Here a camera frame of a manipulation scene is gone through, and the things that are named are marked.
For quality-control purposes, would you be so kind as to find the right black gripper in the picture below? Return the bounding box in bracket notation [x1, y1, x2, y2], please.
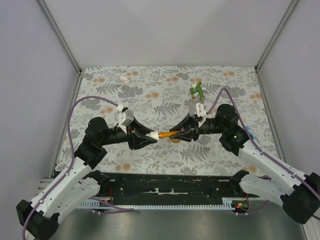
[170, 111, 226, 142]

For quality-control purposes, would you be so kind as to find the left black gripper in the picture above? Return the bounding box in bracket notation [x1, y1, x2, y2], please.
[100, 116, 158, 151]

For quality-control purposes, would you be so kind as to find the white pipe elbow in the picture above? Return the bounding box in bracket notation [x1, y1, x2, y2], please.
[145, 131, 160, 141]

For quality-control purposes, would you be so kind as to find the orange water faucet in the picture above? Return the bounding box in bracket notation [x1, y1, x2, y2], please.
[158, 131, 180, 144]

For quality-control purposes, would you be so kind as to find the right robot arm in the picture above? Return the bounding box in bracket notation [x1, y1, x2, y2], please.
[170, 103, 320, 224]

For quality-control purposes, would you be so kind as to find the white pipe elbow far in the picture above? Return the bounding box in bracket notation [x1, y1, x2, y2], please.
[119, 76, 130, 84]

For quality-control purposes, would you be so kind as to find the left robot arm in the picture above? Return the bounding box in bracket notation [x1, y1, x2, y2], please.
[16, 112, 159, 240]

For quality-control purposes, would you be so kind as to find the green water faucet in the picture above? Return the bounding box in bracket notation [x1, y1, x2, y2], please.
[189, 82, 204, 100]

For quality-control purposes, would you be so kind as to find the blue water faucet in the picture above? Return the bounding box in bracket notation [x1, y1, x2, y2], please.
[245, 125, 259, 142]

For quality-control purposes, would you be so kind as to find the white green faucet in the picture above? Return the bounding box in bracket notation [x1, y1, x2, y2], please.
[196, 87, 210, 101]

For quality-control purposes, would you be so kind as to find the floral table mat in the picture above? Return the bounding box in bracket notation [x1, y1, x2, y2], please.
[54, 66, 278, 176]

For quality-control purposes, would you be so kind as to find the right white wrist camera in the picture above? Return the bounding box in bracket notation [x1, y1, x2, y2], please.
[189, 102, 207, 118]

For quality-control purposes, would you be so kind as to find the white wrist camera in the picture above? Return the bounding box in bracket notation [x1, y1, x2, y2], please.
[189, 102, 207, 118]
[116, 104, 135, 134]

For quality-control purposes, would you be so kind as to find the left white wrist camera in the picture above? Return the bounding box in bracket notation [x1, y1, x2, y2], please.
[116, 104, 135, 134]

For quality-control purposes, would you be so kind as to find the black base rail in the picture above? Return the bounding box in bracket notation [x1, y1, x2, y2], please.
[97, 173, 247, 198]

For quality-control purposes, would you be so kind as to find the white cable duct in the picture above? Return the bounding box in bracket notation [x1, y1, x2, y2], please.
[77, 199, 236, 211]

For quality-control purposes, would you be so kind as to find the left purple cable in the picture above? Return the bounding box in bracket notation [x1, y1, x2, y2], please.
[21, 96, 137, 240]

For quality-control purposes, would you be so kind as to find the right aluminium frame post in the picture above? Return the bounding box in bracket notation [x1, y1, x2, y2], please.
[254, 0, 301, 72]

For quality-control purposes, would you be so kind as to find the aluminium frame post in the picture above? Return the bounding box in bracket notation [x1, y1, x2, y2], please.
[37, 0, 83, 76]
[254, 0, 301, 72]

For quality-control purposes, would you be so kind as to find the left aluminium frame post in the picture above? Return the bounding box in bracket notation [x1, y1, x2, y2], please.
[37, 0, 83, 76]

